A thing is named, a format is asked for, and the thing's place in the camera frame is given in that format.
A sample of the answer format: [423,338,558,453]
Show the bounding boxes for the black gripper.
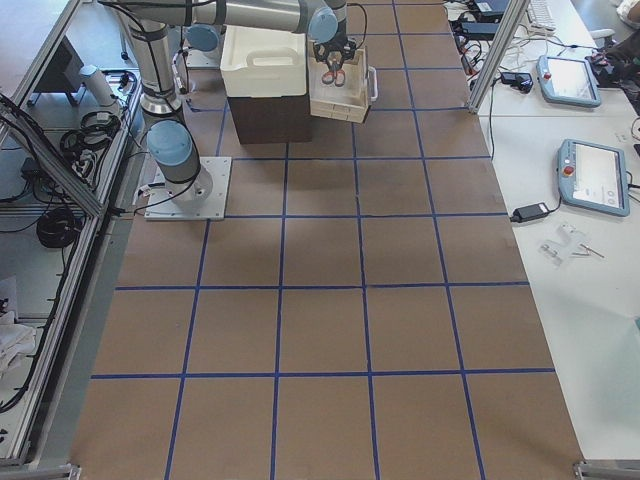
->
[313,32,357,63]

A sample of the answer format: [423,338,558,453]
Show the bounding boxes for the red grey scissors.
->
[321,60,346,87]

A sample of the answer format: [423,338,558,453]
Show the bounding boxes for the wooden drawer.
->
[307,46,378,123]

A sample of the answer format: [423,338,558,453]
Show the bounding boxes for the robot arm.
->
[102,1,347,205]
[186,23,221,52]

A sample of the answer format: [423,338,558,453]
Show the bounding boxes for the white foam tray box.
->
[220,26,307,98]

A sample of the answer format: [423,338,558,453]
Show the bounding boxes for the dark wooden cabinet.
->
[228,94,312,145]

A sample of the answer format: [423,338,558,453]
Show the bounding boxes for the white keyboard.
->
[526,0,556,32]

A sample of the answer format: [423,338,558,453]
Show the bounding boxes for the blue teach pendant far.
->
[536,55,601,108]

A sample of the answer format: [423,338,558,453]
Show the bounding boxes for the blue teach pendant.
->
[536,55,601,108]
[557,139,630,217]

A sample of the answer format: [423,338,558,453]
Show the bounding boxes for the black power adapter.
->
[510,202,551,223]

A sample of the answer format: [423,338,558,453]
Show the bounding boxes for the blue teach pendant near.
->
[557,139,630,217]

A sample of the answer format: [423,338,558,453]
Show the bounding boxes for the aluminium frame post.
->
[467,0,529,114]

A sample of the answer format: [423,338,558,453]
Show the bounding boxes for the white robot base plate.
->
[144,157,232,221]

